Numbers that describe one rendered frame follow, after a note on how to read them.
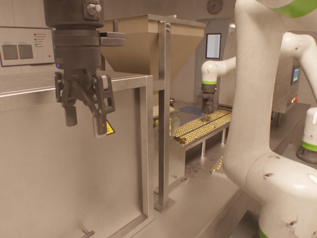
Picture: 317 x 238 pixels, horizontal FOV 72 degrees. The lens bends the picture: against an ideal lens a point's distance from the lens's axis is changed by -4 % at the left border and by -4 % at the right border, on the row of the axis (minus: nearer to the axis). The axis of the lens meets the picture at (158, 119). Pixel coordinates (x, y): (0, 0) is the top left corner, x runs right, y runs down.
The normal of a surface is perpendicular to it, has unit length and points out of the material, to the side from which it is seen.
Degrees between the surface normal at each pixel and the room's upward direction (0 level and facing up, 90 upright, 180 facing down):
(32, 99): 90
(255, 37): 96
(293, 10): 160
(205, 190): 0
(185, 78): 90
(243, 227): 0
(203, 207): 0
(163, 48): 90
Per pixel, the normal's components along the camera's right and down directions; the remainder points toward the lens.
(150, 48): 0.69, 0.56
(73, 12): 0.29, 0.28
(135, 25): -0.66, 0.22
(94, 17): 0.78, 0.18
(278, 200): -0.87, 0.13
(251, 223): 0.00, -0.96
